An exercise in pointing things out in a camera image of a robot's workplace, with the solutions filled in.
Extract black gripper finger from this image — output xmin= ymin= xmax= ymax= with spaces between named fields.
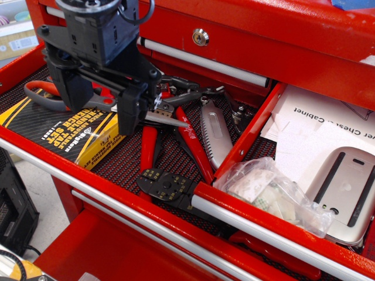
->
xmin=46 ymin=58 xmax=93 ymax=112
xmin=117 ymin=78 xmax=155 ymax=135

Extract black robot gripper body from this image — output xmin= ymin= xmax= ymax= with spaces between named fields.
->
xmin=37 ymin=1 xmax=161 ymax=88

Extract orange grey handled scissors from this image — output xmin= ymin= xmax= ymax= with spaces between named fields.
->
xmin=23 ymin=80 xmax=188 ymax=128

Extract large open red drawer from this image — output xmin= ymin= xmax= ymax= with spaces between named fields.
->
xmin=0 ymin=42 xmax=296 ymax=281

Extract red lower drawer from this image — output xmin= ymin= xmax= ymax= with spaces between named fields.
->
xmin=35 ymin=210 xmax=218 ymax=280

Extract small open red drawer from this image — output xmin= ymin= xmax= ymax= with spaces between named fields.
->
xmin=192 ymin=85 xmax=374 ymax=280

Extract red black ratchet crimping tool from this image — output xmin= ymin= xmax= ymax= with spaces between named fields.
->
xmin=87 ymin=83 xmax=172 ymax=112

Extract yellow black tap wrench box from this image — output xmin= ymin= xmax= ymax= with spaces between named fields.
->
xmin=1 ymin=97 xmax=125 ymax=170

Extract grey black pliers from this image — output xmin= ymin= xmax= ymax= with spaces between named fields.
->
xmin=161 ymin=74 xmax=226 ymax=107

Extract silver cabinet lock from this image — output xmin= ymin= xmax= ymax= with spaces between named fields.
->
xmin=192 ymin=28 xmax=209 ymax=46

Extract red tool chest cabinet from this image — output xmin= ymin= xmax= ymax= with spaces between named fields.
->
xmin=25 ymin=0 xmax=375 ymax=281

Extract black device on floor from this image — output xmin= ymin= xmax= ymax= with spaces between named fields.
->
xmin=1 ymin=149 xmax=39 ymax=256

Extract clear plastic bag of parts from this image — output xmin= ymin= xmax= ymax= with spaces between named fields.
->
xmin=213 ymin=157 xmax=335 ymax=238

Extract white cabinet manual paper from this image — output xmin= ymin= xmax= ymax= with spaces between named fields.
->
xmin=261 ymin=85 xmax=374 ymax=191

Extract red handled wire crimper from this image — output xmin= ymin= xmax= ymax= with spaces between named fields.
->
xmin=134 ymin=107 xmax=214 ymax=211

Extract silver wireless mouse upside down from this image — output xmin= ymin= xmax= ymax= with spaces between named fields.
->
xmin=306 ymin=146 xmax=374 ymax=246

